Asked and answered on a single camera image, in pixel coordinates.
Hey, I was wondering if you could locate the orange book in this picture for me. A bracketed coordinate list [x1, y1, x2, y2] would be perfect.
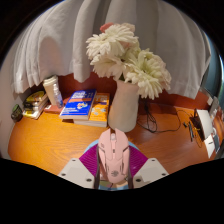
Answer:
[73, 92, 111, 128]

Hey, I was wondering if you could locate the cream tumbler bottle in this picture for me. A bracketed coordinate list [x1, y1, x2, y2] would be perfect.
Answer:
[42, 75, 61, 107]

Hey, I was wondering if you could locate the white flat electronic device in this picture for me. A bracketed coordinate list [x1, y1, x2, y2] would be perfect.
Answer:
[194, 108, 215, 143]

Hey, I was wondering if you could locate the white flower bouquet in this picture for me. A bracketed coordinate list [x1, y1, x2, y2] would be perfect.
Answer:
[85, 22, 172, 100]

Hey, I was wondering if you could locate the pink computer mouse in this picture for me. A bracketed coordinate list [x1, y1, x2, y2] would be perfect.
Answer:
[97, 128, 131, 184]

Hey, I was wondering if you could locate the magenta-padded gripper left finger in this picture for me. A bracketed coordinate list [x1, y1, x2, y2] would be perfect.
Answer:
[57, 144, 101, 190]

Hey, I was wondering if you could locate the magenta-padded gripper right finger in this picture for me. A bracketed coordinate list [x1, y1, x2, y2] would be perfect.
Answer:
[127, 144, 170, 190]

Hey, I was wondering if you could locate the yellow and black book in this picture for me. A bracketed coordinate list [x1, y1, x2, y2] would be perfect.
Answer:
[24, 90, 48, 104]

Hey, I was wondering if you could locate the white ceramic vase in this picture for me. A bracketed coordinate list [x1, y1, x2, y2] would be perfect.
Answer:
[107, 79, 140, 133]

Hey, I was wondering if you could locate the white pleated curtain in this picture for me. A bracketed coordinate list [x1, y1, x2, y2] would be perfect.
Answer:
[9, 0, 213, 100]

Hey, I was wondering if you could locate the white and yellow book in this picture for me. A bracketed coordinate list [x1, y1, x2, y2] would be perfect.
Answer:
[21, 107, 47, 120]

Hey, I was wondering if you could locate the red-brown book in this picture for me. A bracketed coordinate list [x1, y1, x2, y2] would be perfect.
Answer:
[43, 96, 73, 114]

